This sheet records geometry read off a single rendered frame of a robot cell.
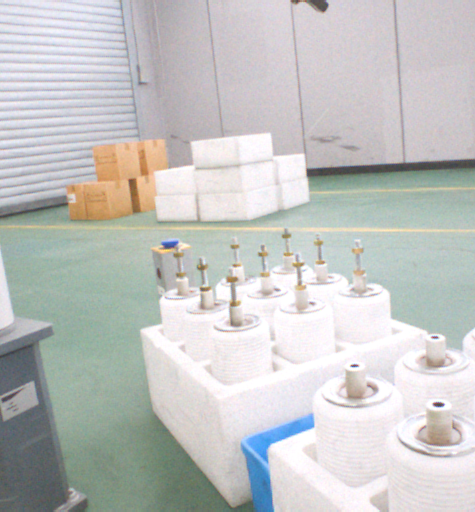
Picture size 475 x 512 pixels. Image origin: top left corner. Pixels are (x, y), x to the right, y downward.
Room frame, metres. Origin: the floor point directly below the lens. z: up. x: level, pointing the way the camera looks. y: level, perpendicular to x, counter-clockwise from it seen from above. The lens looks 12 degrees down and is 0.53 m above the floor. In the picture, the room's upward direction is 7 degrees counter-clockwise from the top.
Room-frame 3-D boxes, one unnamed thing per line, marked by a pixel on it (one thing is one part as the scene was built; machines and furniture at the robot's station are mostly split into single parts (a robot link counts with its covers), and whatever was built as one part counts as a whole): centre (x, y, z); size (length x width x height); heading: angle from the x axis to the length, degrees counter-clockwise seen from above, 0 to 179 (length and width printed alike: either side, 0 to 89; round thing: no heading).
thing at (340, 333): (0.94, -0.20, 0.16); 0.10 x 0.10 x 0.18
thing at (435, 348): (0.62, -0.22, 0.26); 0.02 x 0.02 x 0.03
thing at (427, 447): (0.46, -0.16, 0.25); 0.08 x 0.08 x 0.01
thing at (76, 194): (5.06, 1.23, 0.15); 0.30 x 0.24 x 0.30; 140
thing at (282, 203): (4.27, -0.33, 0.09); 0.39 x 0.39 x 0.18; 55
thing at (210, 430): (1.00, -0.05, 0.09); 0.39 x 0.39 x 0.18; 24
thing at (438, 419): (0.46, -0.16, 0.26); 0.02 x 0.02 x 0.03
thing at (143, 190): (5.07, 0.81, 0.15); 0.30 x 0.24 x 0.30; 52
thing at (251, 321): (0.84, 0.01, 0.25); 0.08 x 0.08 x 0.01
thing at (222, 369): (0.84, 0.01, 0.16); 0.10 x 0.10 x 0.18
